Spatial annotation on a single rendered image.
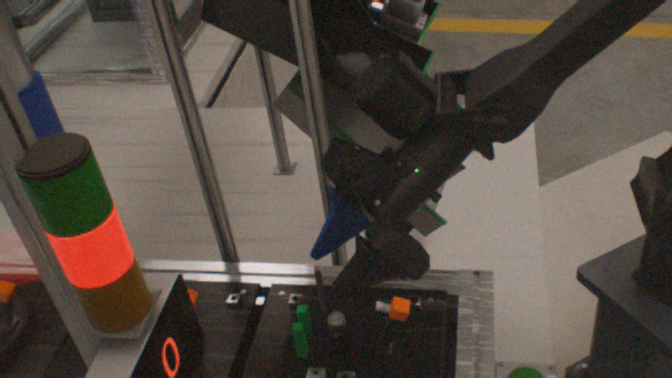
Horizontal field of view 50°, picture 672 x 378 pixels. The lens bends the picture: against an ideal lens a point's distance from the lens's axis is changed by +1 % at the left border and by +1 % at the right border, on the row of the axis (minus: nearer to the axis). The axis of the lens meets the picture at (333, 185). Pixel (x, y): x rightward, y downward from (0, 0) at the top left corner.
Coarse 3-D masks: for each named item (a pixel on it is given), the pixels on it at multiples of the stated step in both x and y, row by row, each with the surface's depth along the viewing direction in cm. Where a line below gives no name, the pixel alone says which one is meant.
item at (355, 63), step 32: (224, 0) 86; (256, 0) 85; (320, 0) 97; (352, 0) 95; (256, 32) 88; (288, 32) 86; (320, 32) 95; (352, 32) 97; (384, 32) 96; (320, 64) 87; (352, 64) 92; (416, 64) 96
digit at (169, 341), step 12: (168, 324) 60; (168, 336) 60; (180, 336) 62; (156, 348) 58; (168, 348) 60; (180, 348) 62; (156, 360) 58; (168, 360) 60; (180, 360) 63; (168, 372) 60
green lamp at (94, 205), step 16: (96, 160) 49; (64, 176) 47; (80, 176) 47; (96, 176) 49; (32, 192) 47; (48, 192) 47; (64, 192) 47; (80, 192) 48; (96, 192) 49; (48, 208) 48; (64, 208) 48; (80, 208) 48; (96, 208) 49; (112, 208) 51; (48, 224) 49; (64, 224) 49; (80, 224) 49; (96, 224) 50
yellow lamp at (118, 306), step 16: (128, 272) 54; (80, 288) 53; (96, 288) 53; (112, 288) 53; (128, 288) 54; (144, 288) 56; (96, 304) 54; (112, 304) 54; (128, 304) 55; (144, 304) 56; (96, 320) 55; (112, 320) 55; (128, 320) 55
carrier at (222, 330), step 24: (192, 288) 100; (216, 288) 99; (240, 288) 99; (216, 312) 96; (240, 312) 95; (216, 336) 92; (240, 336) 92; (192, 360) 90; (216, 360) 89; (240, 360) 91
